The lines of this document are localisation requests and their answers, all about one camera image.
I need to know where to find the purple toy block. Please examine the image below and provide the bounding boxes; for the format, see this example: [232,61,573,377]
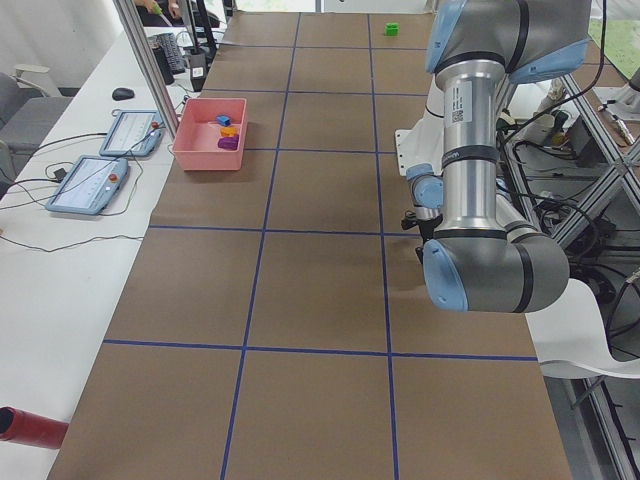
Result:
[217,135,240,151]

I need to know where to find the orange toy block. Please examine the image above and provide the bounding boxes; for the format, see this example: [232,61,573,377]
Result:
[220,125,239,137]

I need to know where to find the small blue toy block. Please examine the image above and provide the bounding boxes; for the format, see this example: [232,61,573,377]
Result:
[216,115,231,126]

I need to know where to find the green toy block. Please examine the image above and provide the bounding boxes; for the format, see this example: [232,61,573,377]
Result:
[384,22,399,36]

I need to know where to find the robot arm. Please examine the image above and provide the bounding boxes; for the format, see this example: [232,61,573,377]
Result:
[423,1,591,313]
[406,163,444,221]

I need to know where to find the pink plastic box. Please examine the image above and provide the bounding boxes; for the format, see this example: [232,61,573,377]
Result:
[173,98,248,171]

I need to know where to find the grey teach pendant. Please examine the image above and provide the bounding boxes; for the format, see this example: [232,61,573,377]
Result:
[99,110,163,157]
[45,155,129,216]

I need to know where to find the black computer mouse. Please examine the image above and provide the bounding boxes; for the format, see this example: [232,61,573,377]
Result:
[112,87,135,101]

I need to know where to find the black keyboard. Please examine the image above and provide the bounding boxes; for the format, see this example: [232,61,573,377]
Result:
[156,33,186,74]

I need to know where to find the white paper roll sheet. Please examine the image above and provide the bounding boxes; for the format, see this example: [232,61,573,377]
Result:
[525,279,639,380]

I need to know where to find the red cylinder bottle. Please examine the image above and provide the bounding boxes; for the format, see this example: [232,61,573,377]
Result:
[1,406,69,449]

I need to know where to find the black pendant cable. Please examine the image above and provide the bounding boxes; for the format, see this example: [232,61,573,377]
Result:
[0,129,151,254]

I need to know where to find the aluminium frame post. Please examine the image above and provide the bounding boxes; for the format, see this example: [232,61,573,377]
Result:
[113,0,179,139]

